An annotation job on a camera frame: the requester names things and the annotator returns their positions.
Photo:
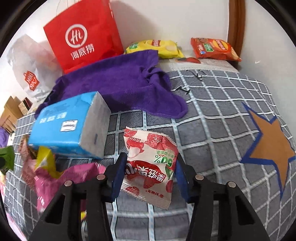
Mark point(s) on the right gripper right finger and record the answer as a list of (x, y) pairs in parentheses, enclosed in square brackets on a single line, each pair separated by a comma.
[(185, 175)]

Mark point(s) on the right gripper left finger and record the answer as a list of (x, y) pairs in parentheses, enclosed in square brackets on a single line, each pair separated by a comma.
[(118, 174)]

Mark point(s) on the red white jelly packet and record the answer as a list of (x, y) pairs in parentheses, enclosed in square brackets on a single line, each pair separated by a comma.
[(150, 166)]

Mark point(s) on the yellow snack packet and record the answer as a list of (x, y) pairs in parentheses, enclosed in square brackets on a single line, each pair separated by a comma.
[(46, 161)]

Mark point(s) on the magenta snack bag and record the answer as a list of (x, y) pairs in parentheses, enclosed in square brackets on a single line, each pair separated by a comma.
[(47, 186)]

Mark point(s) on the pale pink milk snack packet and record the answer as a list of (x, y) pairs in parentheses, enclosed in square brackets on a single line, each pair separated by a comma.
[(29, 157)]

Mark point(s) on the green snack packet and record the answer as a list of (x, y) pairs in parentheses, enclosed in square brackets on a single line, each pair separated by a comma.
[(7, 157)]

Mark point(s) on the blue tissue pack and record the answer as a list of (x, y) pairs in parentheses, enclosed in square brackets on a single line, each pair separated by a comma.
[(74, 127)]

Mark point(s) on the grey checked tablecloth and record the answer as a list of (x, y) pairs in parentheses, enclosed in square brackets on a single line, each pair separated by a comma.
[(212, 137)]

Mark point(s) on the yellow chips bag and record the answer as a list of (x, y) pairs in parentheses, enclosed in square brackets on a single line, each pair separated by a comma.
[(167, 49)]

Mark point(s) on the orange chips bag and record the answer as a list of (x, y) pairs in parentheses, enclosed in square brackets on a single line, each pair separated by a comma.
[(213, 49)]

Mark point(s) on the white Miniso plastic bag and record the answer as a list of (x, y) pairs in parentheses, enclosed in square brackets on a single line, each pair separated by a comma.
[(36, 68)]

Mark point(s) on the red Haidilao paper bag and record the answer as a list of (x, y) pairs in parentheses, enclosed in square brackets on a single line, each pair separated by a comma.
[(84, 33)]

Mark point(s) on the brown wooden door frame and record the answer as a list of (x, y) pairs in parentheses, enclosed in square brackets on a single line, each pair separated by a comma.
[(236, 28)]

